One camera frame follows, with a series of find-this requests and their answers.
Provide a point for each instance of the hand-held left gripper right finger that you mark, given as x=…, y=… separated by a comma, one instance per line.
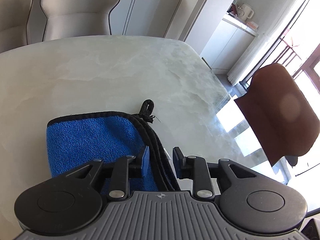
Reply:
x=177, y=164

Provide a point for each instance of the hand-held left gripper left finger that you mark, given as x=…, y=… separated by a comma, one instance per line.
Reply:
x=145, y=162

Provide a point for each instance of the grey and blue towel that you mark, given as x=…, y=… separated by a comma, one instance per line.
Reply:
x=87, y=140

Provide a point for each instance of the brown leather chair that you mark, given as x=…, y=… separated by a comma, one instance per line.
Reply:
x=280, y=112

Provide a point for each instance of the white low cabinet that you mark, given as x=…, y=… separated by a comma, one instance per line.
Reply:
x=225, y=42

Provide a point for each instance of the white sideboard cabinet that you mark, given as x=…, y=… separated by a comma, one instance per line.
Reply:
x=128, y=2

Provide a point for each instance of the white electric kettle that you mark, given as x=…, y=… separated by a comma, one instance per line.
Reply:
x=245, y=10

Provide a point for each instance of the beige dining chair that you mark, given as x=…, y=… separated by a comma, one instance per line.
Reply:
x=77, y=7
x=13, y=12

